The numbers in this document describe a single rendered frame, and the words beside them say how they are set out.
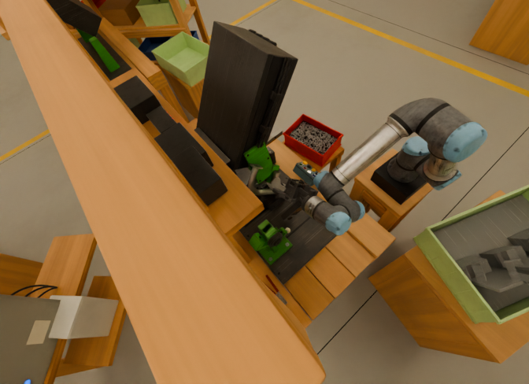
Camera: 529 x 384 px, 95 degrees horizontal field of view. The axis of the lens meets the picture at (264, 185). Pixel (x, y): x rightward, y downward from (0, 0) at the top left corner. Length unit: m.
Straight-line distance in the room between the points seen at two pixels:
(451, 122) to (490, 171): 2.16
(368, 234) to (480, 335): 0.60
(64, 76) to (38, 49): 0.12
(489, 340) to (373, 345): 0.85
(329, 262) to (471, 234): 0.71
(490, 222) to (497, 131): 1.83
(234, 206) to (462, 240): 1.19
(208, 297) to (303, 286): 1.07
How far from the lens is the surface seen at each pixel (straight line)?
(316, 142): 1.60
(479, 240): 1.59
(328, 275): 1.27
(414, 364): 2.26
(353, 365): 2.17
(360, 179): 1.52
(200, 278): 0.20
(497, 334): 1.57
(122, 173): 0.29
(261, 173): 1.21
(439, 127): 0.89
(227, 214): 0.66
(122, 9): 3.89
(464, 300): 1.47
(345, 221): 0.81
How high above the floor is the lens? 2.13
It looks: 60 degrees down
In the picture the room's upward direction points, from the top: 15 degrees counter-clockwise
